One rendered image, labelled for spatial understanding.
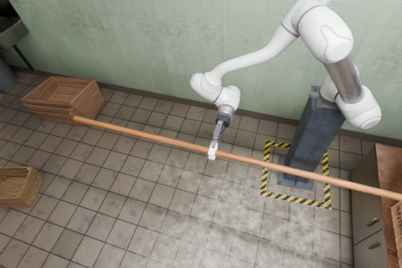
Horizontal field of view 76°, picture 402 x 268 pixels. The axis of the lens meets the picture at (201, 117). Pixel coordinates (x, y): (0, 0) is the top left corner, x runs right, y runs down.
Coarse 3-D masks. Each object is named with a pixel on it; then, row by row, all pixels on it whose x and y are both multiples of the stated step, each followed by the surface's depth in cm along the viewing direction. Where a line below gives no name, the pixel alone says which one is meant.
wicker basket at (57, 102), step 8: (48, 80) 293; (56, 80) 299; (64, 80) 297; (72, 80) 294; (80, 80) 292; (88, 80) 289; (40, 88) 281; (48, 88) 294; (56, 88) 303; (64, 88) 303; (72, 88) 302; (88, 88) 277; (24, 96) 262; (32, 96) 272; (48, 96) 294; (56, 96) 295; (64, 96) 294; (72, 96) 293; (80, 96) 267; (88, 96) 279; (32, 104) 268; (40, 104) 264; (48, 104) 260; (56, 104) 257; (64, 104) 253; (72, 104) 255; (80, 104) 267; (88, 104) 280
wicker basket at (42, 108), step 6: (60, 84) 302; (66, 84) 300; (72, 84) 298; (78, 84) 295; (84, 84) 293; (24, 102) 264; (30, 108) 272; (36, 108) 269; (42, 108) 266; (48, 108) 261; (54, 108) 257; (60, 108) 255; (66, 108) 254; (72, 108) 257; (78, 108) 266; (90, 108) 287
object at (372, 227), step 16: (368, 160) 193; (384, 160) 178; (400, 160) 177; (352, 176) 218; (368, 176) 188; (384, 176) 171; (400, 176) 170; (352, 192) 211; (400, 192) 164; (352, 208) 204; (368, 208) 177; (384, 208) 159; (368, 224) 171; (384, 224) 153; (368, 240) 168; (384, 240) 149; (368, 256) 164; (384, 256) 147
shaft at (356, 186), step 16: (112, 128) 132; (128, 128) 132; (176, 144) 124; (192, 144) 123; (240, 160) 116; (256, 160) 115; (304, 176) 110; (320, 176) 108; (368, 192) 104; (384, 192) 102
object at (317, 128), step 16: (304, 112) 183; (320, 112) 158; (336, 112) 154; (304, 128) 176; (320, 128) 169; (336, 128) 166; (272, 144) 259; (288, 144) 258; (304, 144) 187; (320, 144) 183; (288, 160) 223; (304, 160) 203; (320, 160) 198; (288, 176) 229
